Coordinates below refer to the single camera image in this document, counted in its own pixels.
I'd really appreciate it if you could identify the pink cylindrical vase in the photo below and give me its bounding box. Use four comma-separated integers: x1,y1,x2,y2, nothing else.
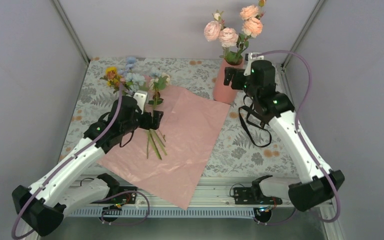
212,57,245,105

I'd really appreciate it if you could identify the black gold-lettered ribbon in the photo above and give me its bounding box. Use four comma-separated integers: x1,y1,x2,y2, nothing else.
238,94,274,149

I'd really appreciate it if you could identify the purple pink wrapping paper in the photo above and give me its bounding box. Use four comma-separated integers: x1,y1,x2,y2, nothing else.
98,85,230,210

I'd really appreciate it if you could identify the purple flower bouquet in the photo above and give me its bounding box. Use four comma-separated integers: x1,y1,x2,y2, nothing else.
100,56,170,160

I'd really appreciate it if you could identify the pink rose flower stem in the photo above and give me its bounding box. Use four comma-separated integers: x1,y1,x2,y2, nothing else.
203,10,242,66

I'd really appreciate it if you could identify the peach rose flower stem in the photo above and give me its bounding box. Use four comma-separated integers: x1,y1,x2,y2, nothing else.
233,0,267,65

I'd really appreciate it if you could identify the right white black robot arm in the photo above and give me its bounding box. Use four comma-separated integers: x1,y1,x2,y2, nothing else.
223,60,345,212

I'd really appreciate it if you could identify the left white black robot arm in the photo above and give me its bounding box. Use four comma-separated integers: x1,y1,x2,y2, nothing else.
11,91,164,237

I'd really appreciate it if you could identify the floral patterned table mat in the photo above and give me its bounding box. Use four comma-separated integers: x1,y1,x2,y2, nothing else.
60,57,298,178

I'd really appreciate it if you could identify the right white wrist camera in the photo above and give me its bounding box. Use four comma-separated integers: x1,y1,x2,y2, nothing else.
243,52,265,76

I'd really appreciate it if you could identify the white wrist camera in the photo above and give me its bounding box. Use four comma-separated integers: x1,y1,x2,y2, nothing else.
133,90,149,114
243,52,265,76

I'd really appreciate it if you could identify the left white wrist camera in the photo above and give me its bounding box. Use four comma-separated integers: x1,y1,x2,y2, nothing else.
133,90,149,114

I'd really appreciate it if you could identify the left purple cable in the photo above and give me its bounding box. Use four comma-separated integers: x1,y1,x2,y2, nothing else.
11,82,127,240

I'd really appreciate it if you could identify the purple cable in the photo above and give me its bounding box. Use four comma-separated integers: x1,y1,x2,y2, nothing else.
11,82,127,240
254,50,342,223

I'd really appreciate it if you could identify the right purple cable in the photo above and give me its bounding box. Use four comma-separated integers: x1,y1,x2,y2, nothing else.
254,50,342,223

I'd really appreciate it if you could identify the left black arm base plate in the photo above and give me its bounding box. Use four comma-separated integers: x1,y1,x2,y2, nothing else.
93,186,138,205

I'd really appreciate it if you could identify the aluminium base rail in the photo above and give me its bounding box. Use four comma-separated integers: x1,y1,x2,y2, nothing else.
34,175,312,219

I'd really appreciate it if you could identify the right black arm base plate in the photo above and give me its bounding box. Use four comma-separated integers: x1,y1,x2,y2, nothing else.
233,187,283,205

